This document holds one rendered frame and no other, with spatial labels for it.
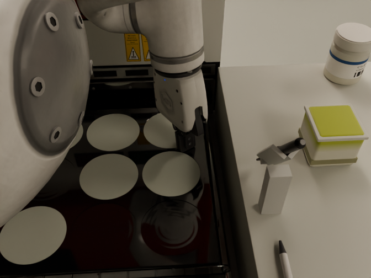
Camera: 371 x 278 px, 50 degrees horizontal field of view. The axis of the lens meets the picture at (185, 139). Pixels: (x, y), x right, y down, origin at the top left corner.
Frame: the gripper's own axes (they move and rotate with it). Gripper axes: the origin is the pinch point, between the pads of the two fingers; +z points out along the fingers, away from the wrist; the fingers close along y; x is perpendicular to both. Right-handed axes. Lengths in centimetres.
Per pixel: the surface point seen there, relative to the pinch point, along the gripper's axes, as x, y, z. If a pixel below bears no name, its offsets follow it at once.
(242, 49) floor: 124, -131, 74
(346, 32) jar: 31.1, 7.3, -13.1
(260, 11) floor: 165, -160, 70
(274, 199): -0.7, 23.2, -4.7
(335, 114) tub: 15.6, 18.7, -8.7
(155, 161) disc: -6.4, -0.4, 2.1
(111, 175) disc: -14.5, -1.8, 1.9
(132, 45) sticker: 0.0, -16.4, -12.4
